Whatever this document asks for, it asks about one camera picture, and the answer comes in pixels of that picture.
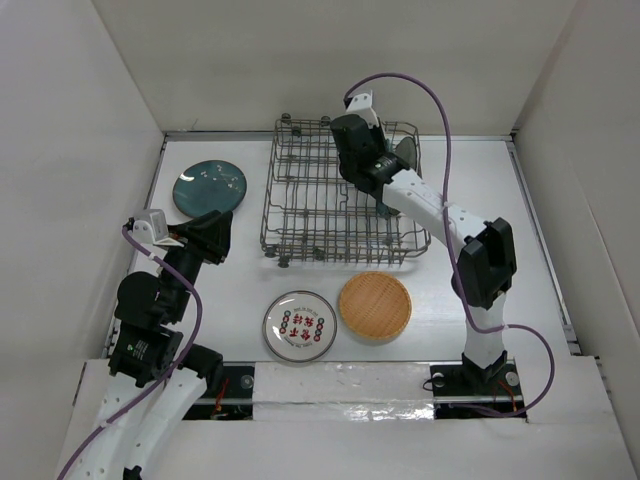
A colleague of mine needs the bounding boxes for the teal scalloped plate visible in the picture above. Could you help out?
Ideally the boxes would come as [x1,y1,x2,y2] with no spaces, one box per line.
[376,201,398,218]

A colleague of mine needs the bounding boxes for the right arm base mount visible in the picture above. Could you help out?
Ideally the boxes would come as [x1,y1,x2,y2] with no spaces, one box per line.
[422,363,525,420]

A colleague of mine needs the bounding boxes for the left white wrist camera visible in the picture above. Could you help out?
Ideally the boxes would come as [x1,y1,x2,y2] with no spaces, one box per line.
[124,209,169,245]

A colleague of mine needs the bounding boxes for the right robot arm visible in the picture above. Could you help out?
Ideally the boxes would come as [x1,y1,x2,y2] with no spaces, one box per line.
[330,114,517,393]

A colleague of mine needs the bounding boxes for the dark teal blossom plate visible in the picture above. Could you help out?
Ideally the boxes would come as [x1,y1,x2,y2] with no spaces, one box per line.
[172,160,248,218]

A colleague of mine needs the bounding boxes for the cream plate tree drawing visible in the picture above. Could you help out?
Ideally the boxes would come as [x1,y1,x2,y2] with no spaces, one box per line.
[395,136,418,170]

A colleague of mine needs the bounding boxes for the grey wire dish rack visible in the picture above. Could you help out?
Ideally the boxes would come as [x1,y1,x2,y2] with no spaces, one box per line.
[260,113,431,268]

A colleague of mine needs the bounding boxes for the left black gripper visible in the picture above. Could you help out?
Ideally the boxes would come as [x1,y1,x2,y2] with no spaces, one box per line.
[158,208,233,319]

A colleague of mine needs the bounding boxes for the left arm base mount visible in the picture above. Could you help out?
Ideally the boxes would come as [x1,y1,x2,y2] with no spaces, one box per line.
[183,362,255,421]

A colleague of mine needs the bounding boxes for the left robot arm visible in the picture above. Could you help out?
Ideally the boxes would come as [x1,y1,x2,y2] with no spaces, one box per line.
[58,209,233,479]

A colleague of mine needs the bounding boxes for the white plate red characters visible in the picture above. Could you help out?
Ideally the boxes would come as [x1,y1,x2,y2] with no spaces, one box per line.
[262,290,337,364]

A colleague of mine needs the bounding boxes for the round woven bamboo tray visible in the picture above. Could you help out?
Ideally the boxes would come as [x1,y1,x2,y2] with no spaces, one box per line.
[338,271,412,342]

